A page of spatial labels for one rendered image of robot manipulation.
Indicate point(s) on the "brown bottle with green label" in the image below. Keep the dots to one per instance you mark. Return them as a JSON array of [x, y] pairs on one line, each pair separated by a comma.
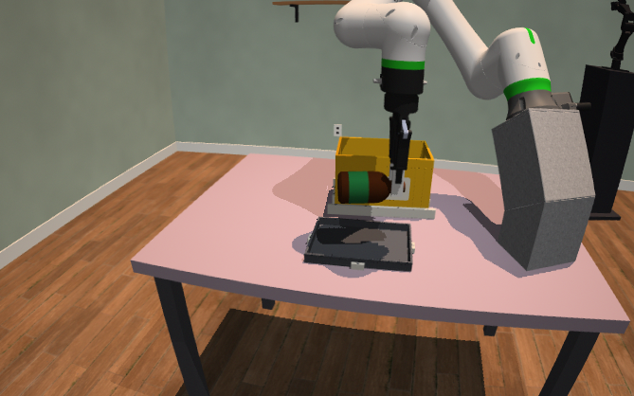
[[362, 187]]

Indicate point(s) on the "yellow open crate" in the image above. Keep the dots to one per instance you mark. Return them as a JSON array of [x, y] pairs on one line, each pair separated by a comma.
[[418, 176]]

